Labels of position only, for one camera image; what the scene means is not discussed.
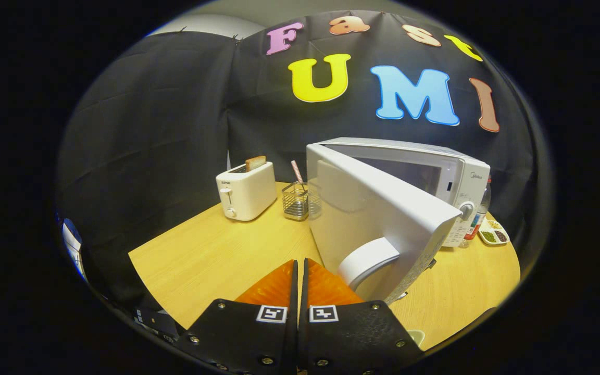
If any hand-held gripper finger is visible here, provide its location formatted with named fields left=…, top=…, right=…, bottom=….
left=298, top=258, right=426, bottom=375
left=175, top=259, right=299, bottom=375

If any white microwave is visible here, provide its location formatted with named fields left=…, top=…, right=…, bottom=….
left=306, top=137, right=491, bottom=305

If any cream toaster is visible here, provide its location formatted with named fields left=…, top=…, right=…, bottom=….
left=216, top=161, right=278, bottom=222

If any pink striped straw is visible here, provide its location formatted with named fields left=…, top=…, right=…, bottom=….
left=291, top=160, right=306, bottom=191

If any clear plastic water bottle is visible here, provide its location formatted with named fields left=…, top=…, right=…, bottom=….
left=459, top=180, right=492, bottom=248

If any white divided dish of beans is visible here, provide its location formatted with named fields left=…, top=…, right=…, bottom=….
left=478, top=218, right=510, bottom=246

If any wire mesh holder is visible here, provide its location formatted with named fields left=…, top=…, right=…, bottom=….
left=281, top=181, right=311, bottom=221

